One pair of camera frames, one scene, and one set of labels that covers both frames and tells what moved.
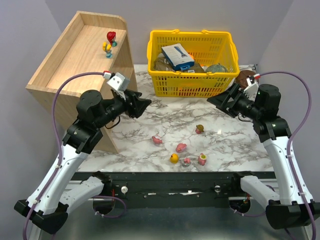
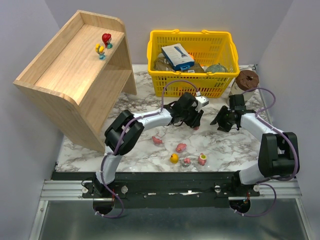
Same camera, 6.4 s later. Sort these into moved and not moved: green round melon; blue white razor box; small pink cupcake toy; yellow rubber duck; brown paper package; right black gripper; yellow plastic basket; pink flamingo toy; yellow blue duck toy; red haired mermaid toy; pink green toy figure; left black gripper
Moved: left black gripper; right black gripper; yellow blue duck toy; red haired mermaid toy
Not moved: green round melon; blue white razor box; yellow rubber duck; yellow plastic basket; small pink cupcake toy; pink green toy figure; pink flamingo toy; brown paper package
